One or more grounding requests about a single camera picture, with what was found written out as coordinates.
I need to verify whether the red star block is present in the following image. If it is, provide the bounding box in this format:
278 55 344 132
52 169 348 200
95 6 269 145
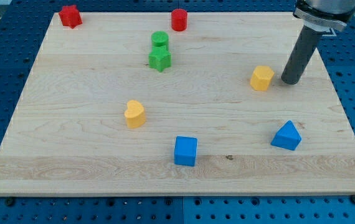
59 5 82 29

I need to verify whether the blue cube block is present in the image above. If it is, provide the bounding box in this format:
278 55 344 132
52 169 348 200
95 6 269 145
174 136 197 167

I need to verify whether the red cylinder block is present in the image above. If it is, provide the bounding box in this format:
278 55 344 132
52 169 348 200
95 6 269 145
171 9 188 32

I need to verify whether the green cylinder block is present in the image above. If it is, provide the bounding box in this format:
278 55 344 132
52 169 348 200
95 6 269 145
151 30 169 48

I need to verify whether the yellow heart block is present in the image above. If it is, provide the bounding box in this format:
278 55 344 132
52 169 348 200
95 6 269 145
124 100 146 128

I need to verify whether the blue triangle block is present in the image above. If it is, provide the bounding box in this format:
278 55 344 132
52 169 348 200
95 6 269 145
271 120 302 151

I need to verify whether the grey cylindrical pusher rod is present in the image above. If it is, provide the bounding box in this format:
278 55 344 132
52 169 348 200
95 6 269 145
281 26 323 85

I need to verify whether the green star block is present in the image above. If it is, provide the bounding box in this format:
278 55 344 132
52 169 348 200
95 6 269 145
148 45 171 72

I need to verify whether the yellow hexagon block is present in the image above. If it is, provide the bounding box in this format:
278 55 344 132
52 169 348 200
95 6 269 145
250 65 275 91

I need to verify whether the light wooden board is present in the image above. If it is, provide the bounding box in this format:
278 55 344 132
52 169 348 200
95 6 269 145
0 12 355 197

